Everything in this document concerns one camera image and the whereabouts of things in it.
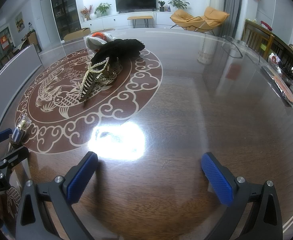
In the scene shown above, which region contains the green potted plant left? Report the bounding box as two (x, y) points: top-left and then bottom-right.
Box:
(94, 3), (112, 16)

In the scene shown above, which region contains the gold pearl hair claw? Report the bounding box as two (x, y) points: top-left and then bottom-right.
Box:
(77, 57), (122, 102)

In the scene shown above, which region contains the gold cosmetic tube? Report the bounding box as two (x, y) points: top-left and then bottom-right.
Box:
(10, 114), (31, 145)

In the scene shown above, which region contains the cardboard carton on floor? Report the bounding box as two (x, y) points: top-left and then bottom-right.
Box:
(63, 28), (91, 42)

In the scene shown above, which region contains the grey curtain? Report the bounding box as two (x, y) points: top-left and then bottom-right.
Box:
(220, 0), (242, 38)

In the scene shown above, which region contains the green potted plant right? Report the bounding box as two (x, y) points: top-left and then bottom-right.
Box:
(168, 0), (190, 10)

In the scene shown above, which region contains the small potted plant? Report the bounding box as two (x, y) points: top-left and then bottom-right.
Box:
(158, 1), (165, 12)

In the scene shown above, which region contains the green potted plant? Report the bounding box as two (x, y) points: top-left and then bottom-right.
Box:
(94, 3), (112, 16)
(168, 0), (190, 10)

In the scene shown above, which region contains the white knit glove orange cuff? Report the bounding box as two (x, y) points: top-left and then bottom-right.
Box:
(84, 32), (115, 53)

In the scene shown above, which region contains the dark glass display cabinet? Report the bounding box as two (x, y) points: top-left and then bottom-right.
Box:
(50, 0), (81, 41)

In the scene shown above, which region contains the orange lounge chair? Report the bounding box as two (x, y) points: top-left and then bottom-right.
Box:
(170, 7), (229, 35)

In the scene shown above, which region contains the grey cardboard sorting box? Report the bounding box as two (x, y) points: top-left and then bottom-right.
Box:
(0, 44), (42, 123)

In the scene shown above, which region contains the red flower vase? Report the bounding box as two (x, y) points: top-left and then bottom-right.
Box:
(80, 5), (93, 21)

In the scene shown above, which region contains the small wooden bench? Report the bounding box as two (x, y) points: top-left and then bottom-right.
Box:
(126, 15), (154, 29)

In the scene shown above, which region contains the black flat television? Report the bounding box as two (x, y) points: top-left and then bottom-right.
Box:
(115, 0), (156, 12)

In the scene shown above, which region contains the white tv console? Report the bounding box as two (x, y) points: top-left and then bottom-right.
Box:
(80, 11), (174, 33)

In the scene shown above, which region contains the wooden sideboard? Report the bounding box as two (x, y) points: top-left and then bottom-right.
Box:
(242, 20), (293, 67)

